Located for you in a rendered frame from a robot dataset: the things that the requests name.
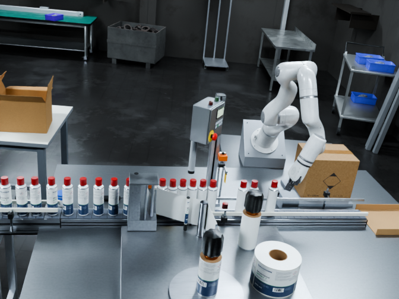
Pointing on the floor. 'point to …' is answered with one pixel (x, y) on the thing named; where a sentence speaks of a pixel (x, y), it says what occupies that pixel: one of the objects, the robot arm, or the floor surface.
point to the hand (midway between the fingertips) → (288, 187)
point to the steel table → (290, 36)
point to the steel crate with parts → (136, 43)
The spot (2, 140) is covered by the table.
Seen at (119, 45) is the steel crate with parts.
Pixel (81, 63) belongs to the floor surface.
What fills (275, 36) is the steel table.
